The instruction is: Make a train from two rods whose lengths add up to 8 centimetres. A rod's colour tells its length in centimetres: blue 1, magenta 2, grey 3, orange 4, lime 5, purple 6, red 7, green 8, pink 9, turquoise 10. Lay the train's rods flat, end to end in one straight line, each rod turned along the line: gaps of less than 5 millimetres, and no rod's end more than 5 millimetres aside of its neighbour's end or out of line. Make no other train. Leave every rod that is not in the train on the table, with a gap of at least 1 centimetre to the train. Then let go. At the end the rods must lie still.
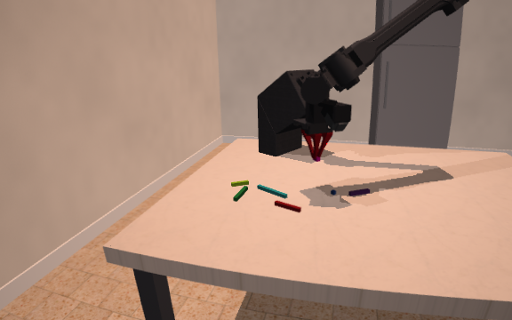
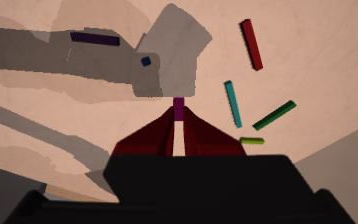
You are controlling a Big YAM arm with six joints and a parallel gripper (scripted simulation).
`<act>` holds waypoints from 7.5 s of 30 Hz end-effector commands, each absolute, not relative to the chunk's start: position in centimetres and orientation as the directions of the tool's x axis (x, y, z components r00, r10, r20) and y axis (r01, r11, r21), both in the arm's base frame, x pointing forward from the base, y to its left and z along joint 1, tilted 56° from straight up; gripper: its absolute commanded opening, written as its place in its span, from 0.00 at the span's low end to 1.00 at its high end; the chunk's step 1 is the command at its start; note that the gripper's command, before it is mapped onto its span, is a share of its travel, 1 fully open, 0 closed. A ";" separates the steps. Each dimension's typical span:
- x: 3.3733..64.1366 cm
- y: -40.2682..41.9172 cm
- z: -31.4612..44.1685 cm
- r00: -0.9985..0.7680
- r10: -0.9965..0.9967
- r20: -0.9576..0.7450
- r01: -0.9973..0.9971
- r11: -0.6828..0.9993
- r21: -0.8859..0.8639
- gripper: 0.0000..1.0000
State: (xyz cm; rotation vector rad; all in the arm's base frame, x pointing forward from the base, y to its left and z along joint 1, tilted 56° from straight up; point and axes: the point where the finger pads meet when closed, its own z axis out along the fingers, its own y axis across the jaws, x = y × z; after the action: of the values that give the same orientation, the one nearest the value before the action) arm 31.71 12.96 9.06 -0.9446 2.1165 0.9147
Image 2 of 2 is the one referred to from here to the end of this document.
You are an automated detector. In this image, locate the dark purple rod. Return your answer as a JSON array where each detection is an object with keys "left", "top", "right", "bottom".
[{"left": 70, "top": 32, "right": 120, "bottom": 46}]

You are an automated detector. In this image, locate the turquoise rod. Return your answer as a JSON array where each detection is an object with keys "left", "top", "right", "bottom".
[{"left": 224, "top": 80, "right": 242, "bottom": 128}]

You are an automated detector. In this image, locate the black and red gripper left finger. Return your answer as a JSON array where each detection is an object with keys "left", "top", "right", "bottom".
[{"left": 110, "top": 106, "right": 175, "bottom": 157}]

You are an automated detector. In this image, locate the dark red rod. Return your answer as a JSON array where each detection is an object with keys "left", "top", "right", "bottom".
[{"left": 239, "top": 19, "right": 263, "bottom": 71}]

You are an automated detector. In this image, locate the small magenta block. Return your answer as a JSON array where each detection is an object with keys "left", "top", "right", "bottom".
[{"left": 173, "top": 97, "right": 185, "bottom": 121}]

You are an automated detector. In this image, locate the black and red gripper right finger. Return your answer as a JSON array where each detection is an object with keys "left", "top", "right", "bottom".
[{"left": 183, "top": 106, "right": 247, "bottom": 156}]

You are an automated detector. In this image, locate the dark green flat bar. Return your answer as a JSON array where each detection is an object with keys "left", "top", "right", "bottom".
[{"left": 253, "top": 100, "right": 296, "bottom": 131}]

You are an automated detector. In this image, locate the lime green rod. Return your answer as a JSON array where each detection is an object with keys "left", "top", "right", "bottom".
[{"left": 240, "top": 137, "right": 264, "bottom": 145}]

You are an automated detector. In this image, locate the small dark blue cube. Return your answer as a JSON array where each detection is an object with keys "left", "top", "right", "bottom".
[{"left": 141, "top": 56, "right": 151, "bottom": 67}]

